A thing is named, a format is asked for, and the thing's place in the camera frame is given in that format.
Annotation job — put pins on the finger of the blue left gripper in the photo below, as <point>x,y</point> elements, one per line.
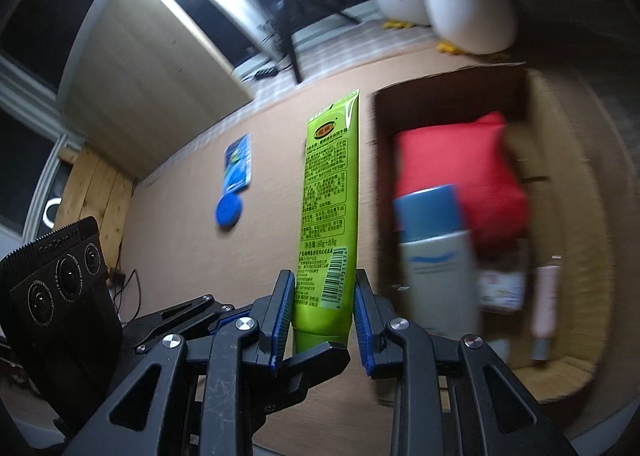
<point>314,366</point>
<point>238,320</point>

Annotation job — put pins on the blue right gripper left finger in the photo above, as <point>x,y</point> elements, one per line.
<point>273,314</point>

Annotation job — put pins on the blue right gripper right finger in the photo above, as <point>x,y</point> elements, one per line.
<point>381,349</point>

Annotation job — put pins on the green tube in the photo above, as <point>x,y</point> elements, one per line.
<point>328,244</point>

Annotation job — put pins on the white sunscreen bottle blue cap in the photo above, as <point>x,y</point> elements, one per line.
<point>439,288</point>

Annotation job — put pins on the patterned tissue pack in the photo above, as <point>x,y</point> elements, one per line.
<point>501,292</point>

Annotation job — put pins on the pink bottle grey cap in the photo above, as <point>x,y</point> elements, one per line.
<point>545,309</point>

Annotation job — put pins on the red fabric pouch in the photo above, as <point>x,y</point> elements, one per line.
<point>472,158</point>

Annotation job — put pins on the blue round container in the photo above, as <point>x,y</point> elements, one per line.
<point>228,210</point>

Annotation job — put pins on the cardboard box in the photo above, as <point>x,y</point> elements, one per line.
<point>567,217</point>

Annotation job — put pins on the blue blister pack card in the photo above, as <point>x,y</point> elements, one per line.
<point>237,165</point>

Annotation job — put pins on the pine wood plank panel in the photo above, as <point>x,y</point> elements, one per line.
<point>99,189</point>

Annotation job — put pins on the black power strip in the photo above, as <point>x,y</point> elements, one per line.
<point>262,74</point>

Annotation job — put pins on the wooden headboard panel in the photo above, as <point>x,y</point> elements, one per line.
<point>143,80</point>

